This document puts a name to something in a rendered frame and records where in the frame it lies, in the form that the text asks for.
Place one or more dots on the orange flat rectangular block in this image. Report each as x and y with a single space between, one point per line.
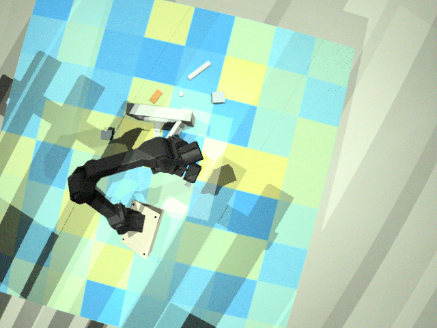
154 97

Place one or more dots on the light grey flat bar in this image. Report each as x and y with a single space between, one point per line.
199 70

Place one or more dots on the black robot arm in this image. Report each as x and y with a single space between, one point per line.
158 153

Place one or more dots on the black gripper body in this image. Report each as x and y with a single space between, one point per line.
191 173

